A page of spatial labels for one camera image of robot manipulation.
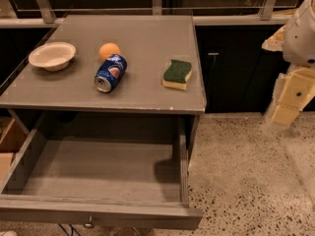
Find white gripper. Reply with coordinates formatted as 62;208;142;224
271;4;315;126

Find metal railing frame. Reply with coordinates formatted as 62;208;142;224
1;0;303;28

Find orange fruit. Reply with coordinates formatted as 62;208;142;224
98;43;121;61

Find green yellow sponge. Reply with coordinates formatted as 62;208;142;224
162;59;192;90

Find metal drawer knob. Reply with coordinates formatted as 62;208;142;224
84;216;95;229

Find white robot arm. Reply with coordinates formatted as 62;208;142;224
271;0;315;126

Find dark lower cabinet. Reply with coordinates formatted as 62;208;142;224
195;25;315;114

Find grey cabinet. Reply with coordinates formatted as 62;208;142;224
0;14;208;169

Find open grey top drawer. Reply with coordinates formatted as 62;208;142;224
0;112;202;230

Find blue pepsi can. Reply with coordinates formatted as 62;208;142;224
94;54;127;92

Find white bowl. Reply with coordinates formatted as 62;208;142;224
29;42;76;72

